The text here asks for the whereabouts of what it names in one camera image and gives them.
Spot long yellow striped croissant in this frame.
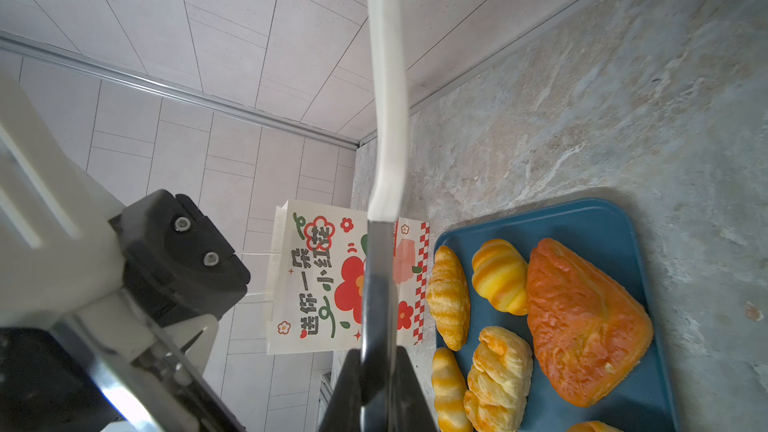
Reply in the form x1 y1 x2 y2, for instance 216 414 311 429
431 347 473 432

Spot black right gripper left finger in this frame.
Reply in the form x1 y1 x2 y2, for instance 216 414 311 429
319 349 362 432

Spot floral paper bag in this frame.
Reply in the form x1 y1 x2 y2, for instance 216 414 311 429
266 199 430 355

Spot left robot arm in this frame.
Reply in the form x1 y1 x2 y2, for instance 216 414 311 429
1 74 250 431

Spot yellow croissant near bag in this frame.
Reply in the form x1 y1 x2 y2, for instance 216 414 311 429
426 245 471 352

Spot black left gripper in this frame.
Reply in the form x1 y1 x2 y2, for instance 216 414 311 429
109 189 251 327

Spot round flaky bun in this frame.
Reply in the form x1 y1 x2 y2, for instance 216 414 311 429
567 421 622 432

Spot small yellow striped bun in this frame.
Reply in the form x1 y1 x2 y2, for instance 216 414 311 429
472 239 528 316

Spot orange triangular bread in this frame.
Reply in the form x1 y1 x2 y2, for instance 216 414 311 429
526 238 654 408

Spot steel tongs cream tips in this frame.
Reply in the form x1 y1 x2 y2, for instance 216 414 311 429
360 0 409 431

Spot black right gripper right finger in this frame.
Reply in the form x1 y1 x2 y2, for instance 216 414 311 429
394 346 437 432

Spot braided yellow pastry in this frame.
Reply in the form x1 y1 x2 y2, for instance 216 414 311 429
463 326 533 431

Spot teal plastic tray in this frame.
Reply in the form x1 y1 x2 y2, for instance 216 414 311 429
437 198 679 431

